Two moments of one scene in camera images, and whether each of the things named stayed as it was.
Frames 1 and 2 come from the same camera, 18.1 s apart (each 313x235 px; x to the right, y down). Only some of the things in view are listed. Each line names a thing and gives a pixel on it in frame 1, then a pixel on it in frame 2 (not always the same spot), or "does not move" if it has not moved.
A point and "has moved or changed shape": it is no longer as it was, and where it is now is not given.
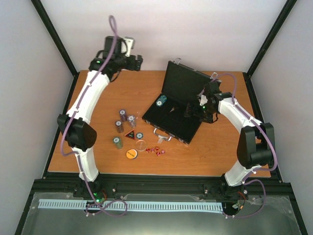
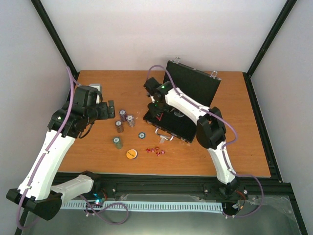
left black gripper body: [131, 66] → [103, 115]
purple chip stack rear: [123, 115] does not move
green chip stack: [118, 142] does not move
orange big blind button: [131, 153] does not move
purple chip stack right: [132, 121] does not move
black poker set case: [182, 85] does not move
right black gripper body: [206, 113] → [160, 107]
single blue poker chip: [139, 135] has moved or changed shape
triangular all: [131, 134] → [159, 117]
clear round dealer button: [141, 145] → [178, 113]
